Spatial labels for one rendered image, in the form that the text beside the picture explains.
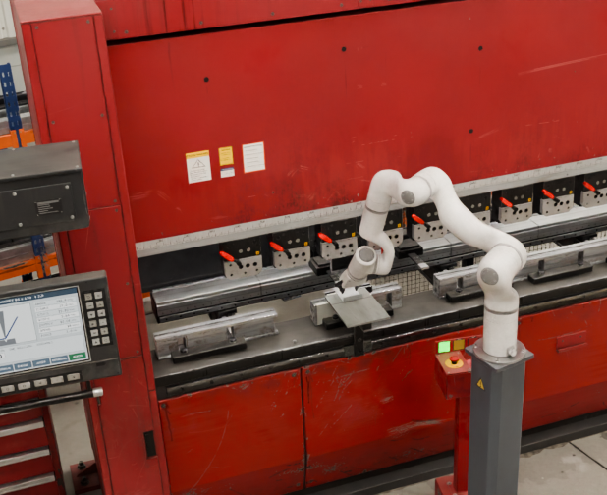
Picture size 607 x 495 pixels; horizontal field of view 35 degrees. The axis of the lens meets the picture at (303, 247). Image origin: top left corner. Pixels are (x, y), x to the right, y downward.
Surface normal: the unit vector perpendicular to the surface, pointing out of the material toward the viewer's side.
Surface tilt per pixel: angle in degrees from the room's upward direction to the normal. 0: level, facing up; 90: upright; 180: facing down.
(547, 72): 90
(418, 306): 0
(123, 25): 90
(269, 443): 90
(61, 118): 90
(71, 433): 0
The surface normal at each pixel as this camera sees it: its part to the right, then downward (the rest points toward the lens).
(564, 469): -0.05, -0.90
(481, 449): -0.86, 0.26
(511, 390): 0.50, 0.36
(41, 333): 0.25, 0.42
